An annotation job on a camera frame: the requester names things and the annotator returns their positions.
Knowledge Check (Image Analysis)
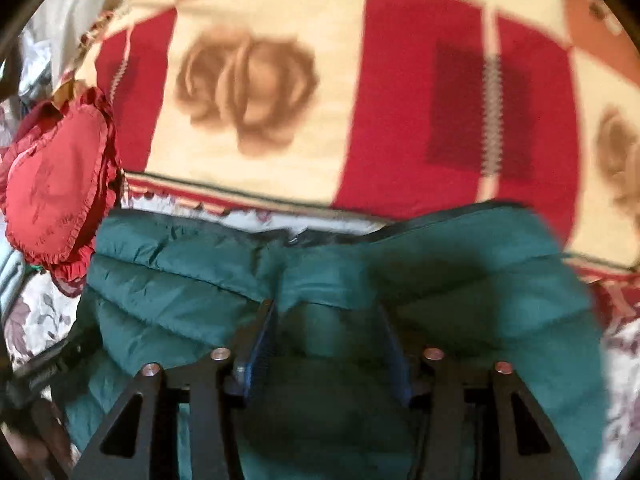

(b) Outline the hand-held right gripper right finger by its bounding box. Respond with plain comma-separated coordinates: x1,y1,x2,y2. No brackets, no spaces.
379,305,583,480

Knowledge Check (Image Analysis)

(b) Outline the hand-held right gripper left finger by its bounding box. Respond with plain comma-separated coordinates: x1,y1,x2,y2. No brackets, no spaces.
72,299,276,480

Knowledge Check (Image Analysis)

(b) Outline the green puffer jacket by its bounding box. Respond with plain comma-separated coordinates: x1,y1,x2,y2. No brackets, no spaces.
62,200,608,480

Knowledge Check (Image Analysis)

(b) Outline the light blue cloth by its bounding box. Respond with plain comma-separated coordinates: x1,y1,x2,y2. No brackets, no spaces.
0,247,33,311

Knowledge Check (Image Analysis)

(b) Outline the pale sheet with purple flowers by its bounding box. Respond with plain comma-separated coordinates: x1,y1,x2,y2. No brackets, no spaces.
120,192,391,235

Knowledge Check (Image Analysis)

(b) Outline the red heart-shaped frilled pillow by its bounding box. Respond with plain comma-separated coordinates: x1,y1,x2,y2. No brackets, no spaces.
0,87,123,283

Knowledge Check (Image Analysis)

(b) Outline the white and maroon floral bedspread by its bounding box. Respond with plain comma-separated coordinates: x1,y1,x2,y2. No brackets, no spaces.
0,255,640,476

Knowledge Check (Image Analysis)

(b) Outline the red and cream rose blanket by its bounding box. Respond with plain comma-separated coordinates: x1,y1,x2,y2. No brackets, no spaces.
52,0,640,281

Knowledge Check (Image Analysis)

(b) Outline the pale crumpled cloth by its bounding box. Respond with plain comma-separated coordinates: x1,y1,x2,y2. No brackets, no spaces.
20,0,123,103

